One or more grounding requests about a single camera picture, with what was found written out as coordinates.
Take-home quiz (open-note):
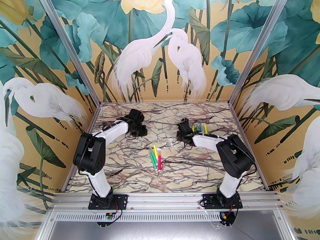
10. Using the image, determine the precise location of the grey metal sheet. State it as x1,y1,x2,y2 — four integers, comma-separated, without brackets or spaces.
37,220,293,240

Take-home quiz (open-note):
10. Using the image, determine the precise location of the aluminium frame post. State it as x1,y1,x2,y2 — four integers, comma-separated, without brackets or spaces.
229,0,297,107
32,0,102,105

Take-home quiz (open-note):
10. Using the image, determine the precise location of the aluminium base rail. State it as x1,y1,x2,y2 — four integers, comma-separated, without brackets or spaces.
49,193,285,212

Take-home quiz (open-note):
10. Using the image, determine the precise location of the red black power cable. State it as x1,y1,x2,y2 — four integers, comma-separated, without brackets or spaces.
111,201,123,218
224,201,240,217

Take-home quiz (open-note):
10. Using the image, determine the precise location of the perforated metal strip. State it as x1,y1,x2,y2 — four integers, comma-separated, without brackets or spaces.
51,211,223,222

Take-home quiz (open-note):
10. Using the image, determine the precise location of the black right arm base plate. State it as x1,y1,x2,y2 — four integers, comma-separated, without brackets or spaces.
202,193,243,209

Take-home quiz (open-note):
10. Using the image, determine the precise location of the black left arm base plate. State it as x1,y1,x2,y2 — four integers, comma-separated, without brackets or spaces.
90,194,128,210

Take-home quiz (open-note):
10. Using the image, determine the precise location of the clear acrylic plate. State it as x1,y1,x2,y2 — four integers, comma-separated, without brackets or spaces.
205,208,238,230
96,209,118,228

